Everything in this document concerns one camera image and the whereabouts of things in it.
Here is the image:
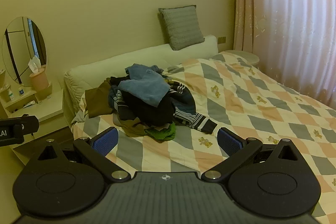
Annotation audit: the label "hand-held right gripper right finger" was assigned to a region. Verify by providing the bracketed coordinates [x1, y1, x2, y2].
[201, 127, 305, 183]

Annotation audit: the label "blue denim pants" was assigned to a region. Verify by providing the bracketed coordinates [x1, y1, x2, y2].
[118, 63, 172, 108]

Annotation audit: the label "beige desktop organizer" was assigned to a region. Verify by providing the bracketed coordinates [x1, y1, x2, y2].
[0, 82, 53, 113]

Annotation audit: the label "white padded headboard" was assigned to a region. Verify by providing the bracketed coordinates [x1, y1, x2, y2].
[64, 35, 219, 121]

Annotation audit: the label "pile of dark clothes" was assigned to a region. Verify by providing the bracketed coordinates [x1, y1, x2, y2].
[109, 82, 218, 135]

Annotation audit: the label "oval mirror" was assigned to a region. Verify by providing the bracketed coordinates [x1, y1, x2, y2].
[2, 16, 48, 87]

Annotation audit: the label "grey striped cushion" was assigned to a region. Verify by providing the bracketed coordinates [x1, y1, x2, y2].
[158, 5, 205, 51]

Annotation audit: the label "pink curtain panel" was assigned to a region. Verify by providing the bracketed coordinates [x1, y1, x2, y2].
[232, 0, 263, 67]

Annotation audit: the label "black garment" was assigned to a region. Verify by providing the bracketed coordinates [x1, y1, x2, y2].
[110, 76, 177, 127]

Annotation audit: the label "white sheer curtain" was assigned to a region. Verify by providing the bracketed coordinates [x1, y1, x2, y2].
[248, 0, 336, 106]

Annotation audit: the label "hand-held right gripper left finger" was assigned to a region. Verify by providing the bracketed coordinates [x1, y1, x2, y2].
[31, 127, 132, 183]

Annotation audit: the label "white vanity table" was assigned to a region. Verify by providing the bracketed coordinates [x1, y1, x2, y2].
[0, 77, 75, 161]

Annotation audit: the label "pink round tissue box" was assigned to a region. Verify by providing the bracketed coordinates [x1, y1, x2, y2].
[28, 55, 50, 90]

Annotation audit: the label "round white side table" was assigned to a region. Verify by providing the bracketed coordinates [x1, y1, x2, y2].
[218, 49, 260, 67]

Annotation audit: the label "bed with checkered quilt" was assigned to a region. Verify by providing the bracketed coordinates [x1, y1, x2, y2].
[71, 52, 336, 214]

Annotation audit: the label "olive garment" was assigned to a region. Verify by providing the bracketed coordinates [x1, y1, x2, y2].
[114, 116, 147, 137]

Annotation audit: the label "green garment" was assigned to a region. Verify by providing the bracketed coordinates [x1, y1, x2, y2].
[144, 123, 176, 141]

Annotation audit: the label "brown garment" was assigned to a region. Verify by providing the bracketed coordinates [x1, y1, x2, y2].
[84, 81, 114, 118]

